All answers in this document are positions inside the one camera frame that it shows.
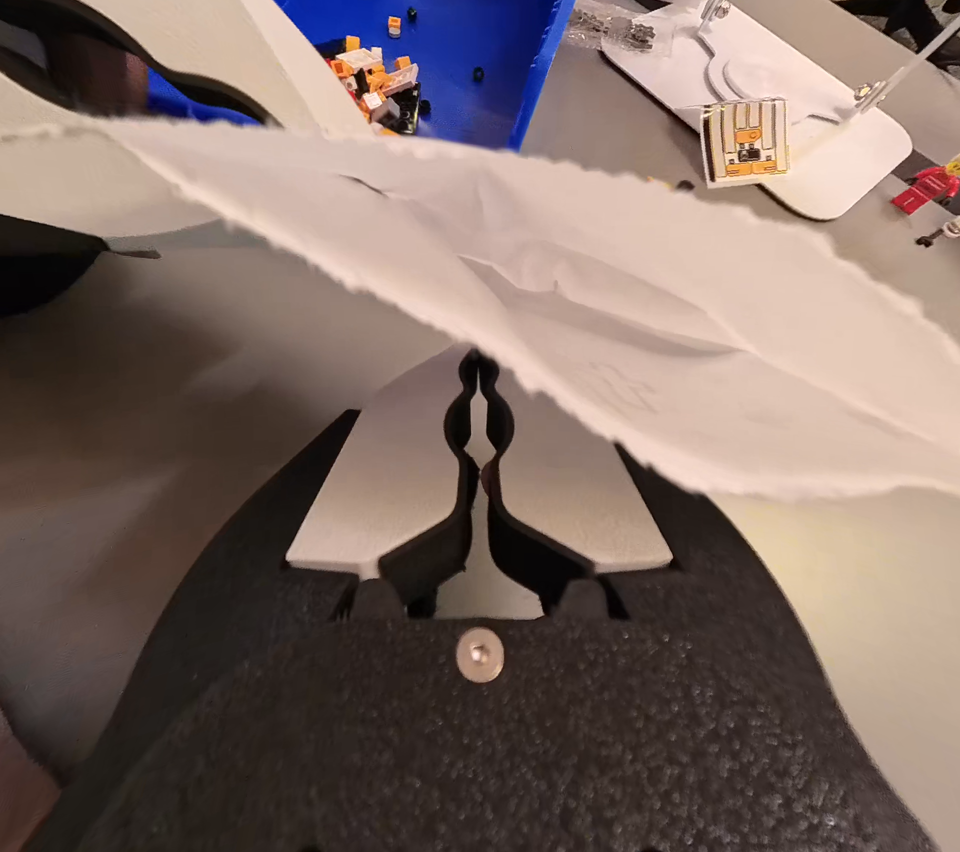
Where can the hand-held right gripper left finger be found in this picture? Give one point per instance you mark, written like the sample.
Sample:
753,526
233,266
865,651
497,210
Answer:
390,492

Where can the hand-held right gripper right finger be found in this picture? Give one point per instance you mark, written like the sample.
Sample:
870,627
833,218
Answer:
570,507

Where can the torn white paper bag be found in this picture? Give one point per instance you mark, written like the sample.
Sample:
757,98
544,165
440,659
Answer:
600,312

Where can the pile of lego pieces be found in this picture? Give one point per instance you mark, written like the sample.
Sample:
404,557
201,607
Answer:
375,86

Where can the red lego minifigure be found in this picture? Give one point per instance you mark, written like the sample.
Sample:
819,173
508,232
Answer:
926,188

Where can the white stand with clear rods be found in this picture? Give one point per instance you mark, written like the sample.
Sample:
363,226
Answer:
825,161

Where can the clear bag of dark screws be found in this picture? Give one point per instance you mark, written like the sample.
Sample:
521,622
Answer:
622,30

